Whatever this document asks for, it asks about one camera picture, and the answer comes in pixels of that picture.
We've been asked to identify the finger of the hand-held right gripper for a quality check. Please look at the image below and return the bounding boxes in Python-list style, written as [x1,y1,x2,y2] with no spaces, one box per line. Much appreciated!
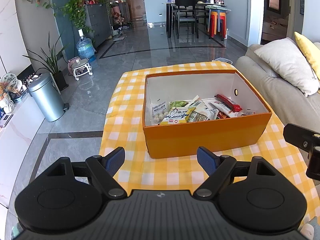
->
[283,123,320,153]

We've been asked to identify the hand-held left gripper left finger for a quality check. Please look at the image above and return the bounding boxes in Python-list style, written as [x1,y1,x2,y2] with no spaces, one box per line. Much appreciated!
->
[48,146,126,198]

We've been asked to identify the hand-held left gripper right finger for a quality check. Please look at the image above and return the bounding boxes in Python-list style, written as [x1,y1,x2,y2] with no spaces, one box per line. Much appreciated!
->
[193,146,276,198]

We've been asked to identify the orange cardboard box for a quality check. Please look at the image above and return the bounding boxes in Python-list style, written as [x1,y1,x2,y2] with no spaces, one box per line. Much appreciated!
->
[142,70,273,159]

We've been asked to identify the white green snack packet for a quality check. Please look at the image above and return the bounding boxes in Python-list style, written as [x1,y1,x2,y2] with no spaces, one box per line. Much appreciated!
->
[187,95,219,123]

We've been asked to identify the yellow cartoon snack packet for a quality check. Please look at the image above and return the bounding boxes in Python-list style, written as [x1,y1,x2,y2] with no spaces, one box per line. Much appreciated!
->
[158,106,196,126]

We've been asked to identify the long red snack bar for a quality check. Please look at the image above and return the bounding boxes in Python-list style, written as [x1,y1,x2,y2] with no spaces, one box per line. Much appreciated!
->
[214,94,243,113]

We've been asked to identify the green raisin packet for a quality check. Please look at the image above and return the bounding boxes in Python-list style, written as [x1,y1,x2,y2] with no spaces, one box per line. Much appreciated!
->
[169,100,192,109]

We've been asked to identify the clear packet of white balls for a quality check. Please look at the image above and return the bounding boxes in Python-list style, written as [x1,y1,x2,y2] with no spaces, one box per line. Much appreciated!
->
[151,101,173,126]

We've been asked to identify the yellow checked tablecloth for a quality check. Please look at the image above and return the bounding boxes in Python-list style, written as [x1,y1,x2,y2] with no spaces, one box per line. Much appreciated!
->
[99,61,320,228]

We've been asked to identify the beige sofa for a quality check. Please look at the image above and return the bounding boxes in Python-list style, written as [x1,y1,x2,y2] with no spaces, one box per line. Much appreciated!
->
[235,33,320,141]

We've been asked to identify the white pillow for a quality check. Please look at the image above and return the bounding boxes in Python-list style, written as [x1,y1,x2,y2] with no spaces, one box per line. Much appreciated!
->
[253,37,320,98]

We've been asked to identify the yellow pillow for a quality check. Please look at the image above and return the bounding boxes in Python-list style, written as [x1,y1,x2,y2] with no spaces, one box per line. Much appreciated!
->
[293,31,320,81]

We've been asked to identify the silver pedal bin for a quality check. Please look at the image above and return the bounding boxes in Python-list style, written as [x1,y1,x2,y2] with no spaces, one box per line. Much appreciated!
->
[28,73,70,123]

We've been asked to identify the white low cabinet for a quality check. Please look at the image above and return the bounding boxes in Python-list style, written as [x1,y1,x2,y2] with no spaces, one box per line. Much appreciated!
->
[0,93,51,208]

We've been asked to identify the small white stool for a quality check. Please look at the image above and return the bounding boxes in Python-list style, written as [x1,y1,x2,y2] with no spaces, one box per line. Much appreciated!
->
[68,57,94,81]

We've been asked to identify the black waste bin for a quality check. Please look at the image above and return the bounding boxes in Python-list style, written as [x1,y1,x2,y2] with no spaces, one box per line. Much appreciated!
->
[212,57,234,64]

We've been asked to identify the long-leaf potted plant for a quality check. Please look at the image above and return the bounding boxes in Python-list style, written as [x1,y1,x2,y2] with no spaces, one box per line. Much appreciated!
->
[22,33,70,92]

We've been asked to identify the blue water jug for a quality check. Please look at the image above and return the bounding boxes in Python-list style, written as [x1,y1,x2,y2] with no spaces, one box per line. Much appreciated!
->
[76,28,97,62]

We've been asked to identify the round paper fan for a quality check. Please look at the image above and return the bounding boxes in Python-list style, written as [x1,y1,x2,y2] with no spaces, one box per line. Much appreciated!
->
[0,72,23,93]

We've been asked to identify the stacked red orange stools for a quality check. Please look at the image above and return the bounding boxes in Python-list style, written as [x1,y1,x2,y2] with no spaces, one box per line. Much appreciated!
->
[208,11,227,38]

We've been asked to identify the brown plush toy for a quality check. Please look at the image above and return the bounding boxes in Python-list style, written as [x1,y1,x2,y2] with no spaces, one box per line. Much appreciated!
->
[112,6,124,26]

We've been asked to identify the black dining table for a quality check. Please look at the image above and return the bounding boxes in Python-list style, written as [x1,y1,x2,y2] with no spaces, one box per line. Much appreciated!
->
[162,1,208,39]

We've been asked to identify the trailing green plant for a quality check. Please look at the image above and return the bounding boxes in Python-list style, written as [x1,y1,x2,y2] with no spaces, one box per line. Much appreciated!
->
[61,0,96,35]

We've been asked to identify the brown door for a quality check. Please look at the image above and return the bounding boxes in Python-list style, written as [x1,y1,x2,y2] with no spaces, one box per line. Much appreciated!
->
[125,0,146,21]

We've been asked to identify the black dining chair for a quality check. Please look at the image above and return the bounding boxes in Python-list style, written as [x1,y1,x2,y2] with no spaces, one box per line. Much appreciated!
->
[173,0,199,39]

